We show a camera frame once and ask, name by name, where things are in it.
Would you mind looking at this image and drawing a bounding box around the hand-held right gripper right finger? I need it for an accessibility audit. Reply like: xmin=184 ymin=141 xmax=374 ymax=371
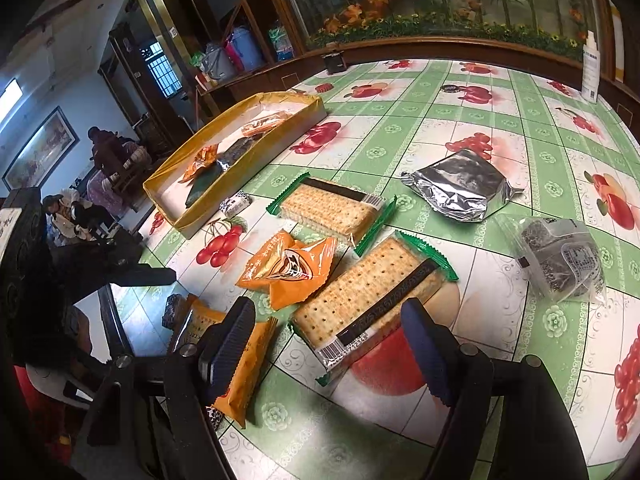
xmin=400 ymin=297 xmax=592 ymax=480

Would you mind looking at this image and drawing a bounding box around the yellow cardboard tray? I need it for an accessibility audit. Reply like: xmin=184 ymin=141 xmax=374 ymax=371
xmin=142 ymin=91 xmax=328 ymax=240

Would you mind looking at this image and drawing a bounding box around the pink thermos jug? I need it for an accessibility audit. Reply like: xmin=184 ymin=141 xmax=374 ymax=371
xmin=224 ymin=35 xmax=246 ymax=74

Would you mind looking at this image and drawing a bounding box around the large orange biscuit packet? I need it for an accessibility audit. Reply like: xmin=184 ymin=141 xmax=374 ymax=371
xmin=177 ymin=297 xmax=279 ymax=429

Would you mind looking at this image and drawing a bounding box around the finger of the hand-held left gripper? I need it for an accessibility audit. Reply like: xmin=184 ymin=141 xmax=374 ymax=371
xmin=55 ymin=264 xmax=177 ymax=307

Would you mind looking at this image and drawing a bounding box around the dark small wrapped candy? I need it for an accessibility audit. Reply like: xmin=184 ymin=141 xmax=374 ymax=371
xmin=162 ymin=294 xmax=189 ymax=329

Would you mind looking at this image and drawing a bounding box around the silver foil packet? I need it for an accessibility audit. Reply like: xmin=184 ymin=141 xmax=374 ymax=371
xmin=400 ymin=149 xmax=524 ymax=224

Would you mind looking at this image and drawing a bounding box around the small orange snack packet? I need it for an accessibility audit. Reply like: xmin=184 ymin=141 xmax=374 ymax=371
xmin=269 ymin=237 xmax=339 ymax=311
xmin=235 ymin=230 xmax=301 ymax=292
xmin=181 ymin=144 xmax=221 ymax=184

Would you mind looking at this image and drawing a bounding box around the brown orange snack packet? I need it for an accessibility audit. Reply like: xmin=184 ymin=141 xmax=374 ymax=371
xmin=242 ymin=112 xmax=292 ymax=139

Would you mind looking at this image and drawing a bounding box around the ceiling tube light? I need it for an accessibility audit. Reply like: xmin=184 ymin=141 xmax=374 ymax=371
xmin=0 ymin=79 xmax=24 ymax=119

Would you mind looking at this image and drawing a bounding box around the white plastic bottle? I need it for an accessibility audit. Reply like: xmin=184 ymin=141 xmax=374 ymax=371
xmin=580 ymin=30 xmax=601 ymax=105

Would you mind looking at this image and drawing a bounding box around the clear bag of dark snack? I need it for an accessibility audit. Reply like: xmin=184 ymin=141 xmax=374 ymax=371
xmin=497 ymin=212 xmax=609 ymax=307

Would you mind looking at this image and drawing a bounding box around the black and white candy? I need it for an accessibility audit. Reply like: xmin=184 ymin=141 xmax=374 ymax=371
xmin=220 ymin=191 xmax=251 ymax=219

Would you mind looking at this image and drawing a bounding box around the green-ended cracker packet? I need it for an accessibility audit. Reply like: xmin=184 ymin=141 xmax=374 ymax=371
xmin=265 ymin=172 xmax=399 ymax=257
xmin=290 ymin=230 xmax=460 ymax=377

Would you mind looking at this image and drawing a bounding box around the grey thermos jug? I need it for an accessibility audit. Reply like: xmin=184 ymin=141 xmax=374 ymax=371
xmin=204 ymin=42 xmax=236 ymax=81

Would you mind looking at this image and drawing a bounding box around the barred metal door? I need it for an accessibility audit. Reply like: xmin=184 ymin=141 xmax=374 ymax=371
xmin=139 ymin=39 xmax=184 ymax=102

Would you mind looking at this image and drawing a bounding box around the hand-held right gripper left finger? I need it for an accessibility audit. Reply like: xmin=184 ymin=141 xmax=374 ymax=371
xmin=86 ymin=296 xmax=257 ymax=480

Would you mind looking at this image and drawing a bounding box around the wooden chair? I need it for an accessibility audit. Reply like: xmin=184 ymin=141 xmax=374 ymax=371
xmin=92 ymin=146 xmax=152 ymax=198

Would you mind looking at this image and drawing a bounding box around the wooden display cabinet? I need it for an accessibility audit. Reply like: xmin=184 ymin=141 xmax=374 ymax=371
xmin=127 ymin=0 xmax=313 ymax=111

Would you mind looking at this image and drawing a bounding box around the fruit print green tablecloth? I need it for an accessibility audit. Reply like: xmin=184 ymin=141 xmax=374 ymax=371
xmin=102 ymin=57 xmax=640 ymax=480

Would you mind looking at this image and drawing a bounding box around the dark green snack packet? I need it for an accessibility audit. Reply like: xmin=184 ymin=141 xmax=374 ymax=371
xmin=185 ymin=136 xmax=262 ymax=209

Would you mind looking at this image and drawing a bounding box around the framed wall painting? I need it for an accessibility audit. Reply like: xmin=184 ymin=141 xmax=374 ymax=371
xmin=2 ymin=106 xmax=81 ymax=191

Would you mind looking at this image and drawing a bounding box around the blue thermos jug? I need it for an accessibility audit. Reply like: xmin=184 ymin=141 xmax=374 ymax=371
xmin=232 ymin=27 xmax=266 ymax=71

